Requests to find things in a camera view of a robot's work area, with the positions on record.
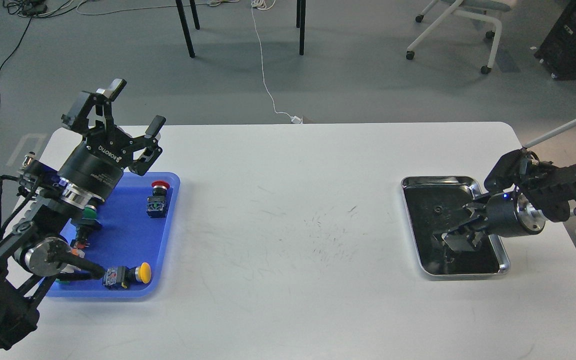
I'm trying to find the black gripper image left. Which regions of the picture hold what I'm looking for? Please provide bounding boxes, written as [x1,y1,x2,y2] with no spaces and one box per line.
[58,79,167,201]

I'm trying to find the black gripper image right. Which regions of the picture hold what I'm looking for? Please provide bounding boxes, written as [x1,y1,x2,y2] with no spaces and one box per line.
[433,197,546,251]

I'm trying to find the silver metal tray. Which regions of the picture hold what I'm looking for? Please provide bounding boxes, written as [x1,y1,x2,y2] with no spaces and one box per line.
[401,175,511,281]

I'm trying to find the blue plastic tray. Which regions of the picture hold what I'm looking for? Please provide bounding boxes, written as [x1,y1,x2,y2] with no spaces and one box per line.
[47,171,181,300]

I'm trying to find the white office chair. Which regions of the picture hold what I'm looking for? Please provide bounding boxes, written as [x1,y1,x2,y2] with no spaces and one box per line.
[406,0,514,75]

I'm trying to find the black table legs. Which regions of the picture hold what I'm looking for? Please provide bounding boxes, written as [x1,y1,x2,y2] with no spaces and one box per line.
[175,0,308,59]

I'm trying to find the red push button switch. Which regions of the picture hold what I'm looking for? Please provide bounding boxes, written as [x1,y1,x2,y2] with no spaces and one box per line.
[146,180,170,219]

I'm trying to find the green push button switch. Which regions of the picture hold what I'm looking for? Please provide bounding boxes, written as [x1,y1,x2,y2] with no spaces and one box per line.
[70,205,103,250]

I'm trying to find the yellow push button switch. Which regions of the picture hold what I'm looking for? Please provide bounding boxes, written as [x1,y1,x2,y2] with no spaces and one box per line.
[101,262,153,290]

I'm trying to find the white cable on floor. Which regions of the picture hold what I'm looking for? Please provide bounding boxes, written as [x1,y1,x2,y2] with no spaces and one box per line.
[76,0,304,124]

